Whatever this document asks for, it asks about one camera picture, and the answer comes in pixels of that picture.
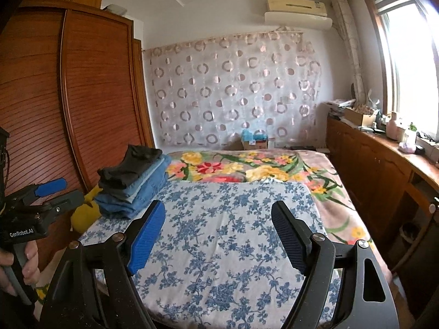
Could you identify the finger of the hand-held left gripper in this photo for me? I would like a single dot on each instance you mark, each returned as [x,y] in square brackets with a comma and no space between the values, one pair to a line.
[67,200]
[51,185]

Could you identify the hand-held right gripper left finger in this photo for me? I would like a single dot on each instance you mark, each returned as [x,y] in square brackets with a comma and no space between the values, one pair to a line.
[147,236]

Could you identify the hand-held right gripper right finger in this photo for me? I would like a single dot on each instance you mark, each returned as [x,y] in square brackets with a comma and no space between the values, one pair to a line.
[291,236]

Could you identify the black pants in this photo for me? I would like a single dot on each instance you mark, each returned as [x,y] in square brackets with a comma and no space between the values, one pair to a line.
[127,168]

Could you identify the person's left hand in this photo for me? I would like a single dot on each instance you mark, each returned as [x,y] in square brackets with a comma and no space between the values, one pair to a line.
[31,264]

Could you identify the yellow plush toy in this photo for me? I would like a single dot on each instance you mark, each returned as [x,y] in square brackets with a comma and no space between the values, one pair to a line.
[84,217]

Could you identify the blue denim jeans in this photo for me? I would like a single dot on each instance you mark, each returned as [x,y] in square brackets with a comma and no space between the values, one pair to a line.
[130,207]

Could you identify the faded blue jeans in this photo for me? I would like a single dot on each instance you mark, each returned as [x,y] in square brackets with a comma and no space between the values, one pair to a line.
[156,169]

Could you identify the blue floral bed sheet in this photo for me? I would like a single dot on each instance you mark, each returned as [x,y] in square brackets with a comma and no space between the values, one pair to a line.
[223,233]

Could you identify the floral floor mat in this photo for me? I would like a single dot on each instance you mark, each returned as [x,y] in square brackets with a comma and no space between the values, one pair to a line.
[43,293]

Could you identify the colourful flower blanket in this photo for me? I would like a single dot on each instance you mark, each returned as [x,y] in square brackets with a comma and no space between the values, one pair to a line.
[240,168]

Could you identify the wooden wardrobe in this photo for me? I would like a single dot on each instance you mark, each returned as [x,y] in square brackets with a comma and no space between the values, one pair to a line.
[85,92]

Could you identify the small cardboard box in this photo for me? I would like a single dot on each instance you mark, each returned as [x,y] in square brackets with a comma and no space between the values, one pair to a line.
[253,144]

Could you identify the long wooden cabinet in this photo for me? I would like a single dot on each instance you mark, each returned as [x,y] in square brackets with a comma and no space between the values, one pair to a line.
[370,164]

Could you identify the open cardboard box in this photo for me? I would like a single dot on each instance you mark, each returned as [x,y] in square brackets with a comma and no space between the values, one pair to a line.
[356,116]

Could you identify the stack of papers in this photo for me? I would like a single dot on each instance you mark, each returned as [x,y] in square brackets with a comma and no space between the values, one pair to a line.
[338,106]

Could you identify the white plastic bag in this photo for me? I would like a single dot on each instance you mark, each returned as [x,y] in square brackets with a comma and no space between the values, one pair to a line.
[408,142]

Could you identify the white curtain with circles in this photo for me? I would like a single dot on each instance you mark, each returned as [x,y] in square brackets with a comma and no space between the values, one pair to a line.
[223,92]

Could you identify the beige wrapped pipe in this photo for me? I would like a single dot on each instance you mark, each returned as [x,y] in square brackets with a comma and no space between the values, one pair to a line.
[351,48]

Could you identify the window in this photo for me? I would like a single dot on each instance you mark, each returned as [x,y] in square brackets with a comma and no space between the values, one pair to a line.
[411,58]

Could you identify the air conditioner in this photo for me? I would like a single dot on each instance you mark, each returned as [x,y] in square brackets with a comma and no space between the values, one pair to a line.
[295,19]

